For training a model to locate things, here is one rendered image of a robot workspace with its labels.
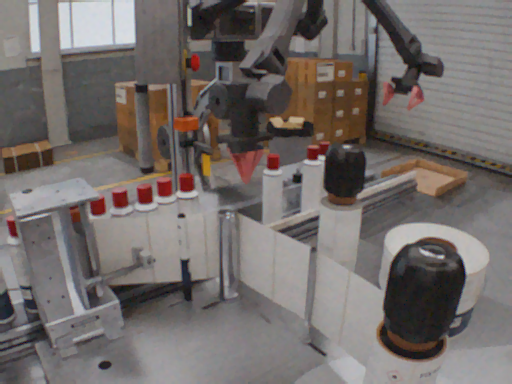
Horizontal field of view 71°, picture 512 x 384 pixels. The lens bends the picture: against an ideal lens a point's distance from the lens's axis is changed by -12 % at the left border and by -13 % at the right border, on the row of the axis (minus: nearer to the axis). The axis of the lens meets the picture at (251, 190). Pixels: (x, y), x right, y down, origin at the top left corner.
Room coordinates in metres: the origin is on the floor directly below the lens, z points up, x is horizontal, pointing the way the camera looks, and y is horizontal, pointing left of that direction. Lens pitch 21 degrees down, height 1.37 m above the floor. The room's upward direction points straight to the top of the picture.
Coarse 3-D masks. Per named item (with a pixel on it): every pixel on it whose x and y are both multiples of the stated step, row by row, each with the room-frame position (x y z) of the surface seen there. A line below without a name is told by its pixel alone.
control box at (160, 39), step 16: (144, 0) 0.82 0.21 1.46; (160, 0) 0.83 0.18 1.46; (176, 0) 0.83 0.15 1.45; (144, 16) 0.82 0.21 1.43; (160, 16) 0.83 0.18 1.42; (176, 16) 0.83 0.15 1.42; (144, 32) 0.82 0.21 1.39; (160, 32) 0.83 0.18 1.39; (176, 32) 0.83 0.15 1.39; (144, 48) 0.82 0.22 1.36; (160, 48) 0.83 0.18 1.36; (176, 48) 0.83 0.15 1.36; (144, 64) 0.82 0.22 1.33; (160, 64) 0.83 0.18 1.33; (176, 64) 0.83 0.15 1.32; (144, 80) 0.82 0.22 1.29; (160, 80) 0.83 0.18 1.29; (176, 80) 0.83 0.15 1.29
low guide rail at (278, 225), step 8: (400, 176) 1.32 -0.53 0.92; (408, 176) 1.35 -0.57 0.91; (416, 176) 1.38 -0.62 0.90; (384, 184) 1.25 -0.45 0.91; (392, 184) 1.28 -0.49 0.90; (368, 192) 1.19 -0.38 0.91; (296, 216) 0.99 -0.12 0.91; (304, 216) 1.01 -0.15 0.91; (312, 216) 1.03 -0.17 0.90; (272, 224) 0.94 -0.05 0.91; (280, 224) 0.95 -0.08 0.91; (288, 224) 0.97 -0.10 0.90
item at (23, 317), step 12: (384, 180) 1.38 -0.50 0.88; (408, 180) 1.38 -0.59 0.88; (384, 192) 1.26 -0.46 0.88; (288, 216) 1.07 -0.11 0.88; (288, 228) 0.99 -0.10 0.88; (120, 288) 0.70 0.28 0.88; (132, 288) 0.70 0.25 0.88; (24, 312) 0.59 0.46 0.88; (12, 324) 0.55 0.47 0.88; (24, 324) 0.55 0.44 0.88
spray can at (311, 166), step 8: (312, 152) 1.06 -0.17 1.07; (304, 160) 1.08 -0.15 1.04; (312, 160) 1.06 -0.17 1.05; (304, 168) 1.07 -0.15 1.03; (312, 168) 1.05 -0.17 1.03; (320, 168) 1.06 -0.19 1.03; (304, 176) 1.07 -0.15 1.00; (312, 176) 1.05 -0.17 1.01; (320, 176) 1.07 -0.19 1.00; (304, 184) 1.07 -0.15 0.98; (312, 184) 1.05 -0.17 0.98; (304, 192) 1.06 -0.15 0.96; (312, 192) 1.05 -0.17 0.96; (304, 200) 1.06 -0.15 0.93; (312, 200) 1.05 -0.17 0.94; (304, 208) 1.06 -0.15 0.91; (312, 208) 1.05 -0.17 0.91
